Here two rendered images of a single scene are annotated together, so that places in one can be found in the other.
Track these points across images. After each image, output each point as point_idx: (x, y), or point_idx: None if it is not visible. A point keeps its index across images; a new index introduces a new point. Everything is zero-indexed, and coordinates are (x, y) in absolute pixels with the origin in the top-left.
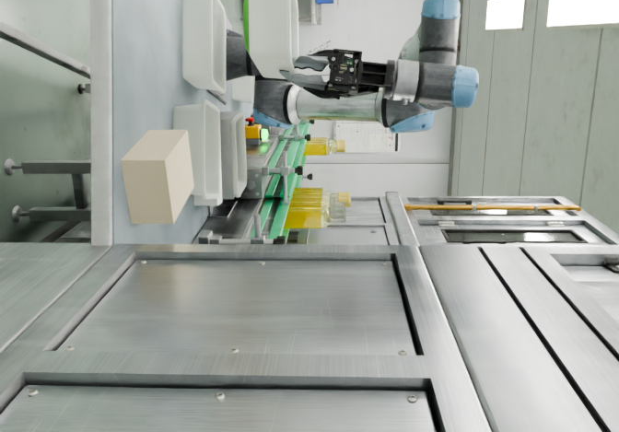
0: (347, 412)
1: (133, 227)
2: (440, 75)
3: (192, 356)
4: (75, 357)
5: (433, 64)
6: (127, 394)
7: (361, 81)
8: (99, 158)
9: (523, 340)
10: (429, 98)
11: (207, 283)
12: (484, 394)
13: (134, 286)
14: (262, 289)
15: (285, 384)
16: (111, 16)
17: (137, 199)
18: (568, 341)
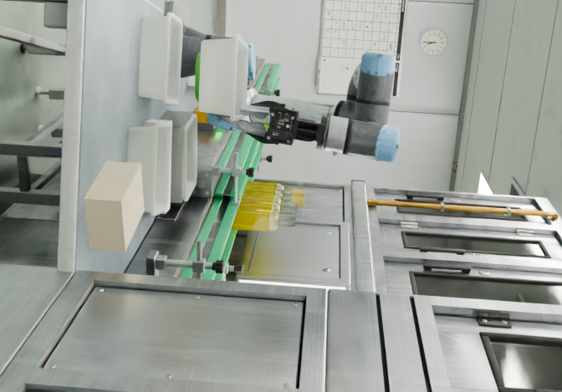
0: None
1: (90, 251)
2: (365, 136)
3: (139, 379)
4: (59, 374)
5: (360, 124)
6: None
7: (296, 135)
8: (66, 200)
9: (372, 381)
10: (355, 153)
11: (152, 314)
12: None
13: (95, 313)
14: (194, 323)
15: None
16: (82, 79)
17: (95, 230)
18: (403, 384)
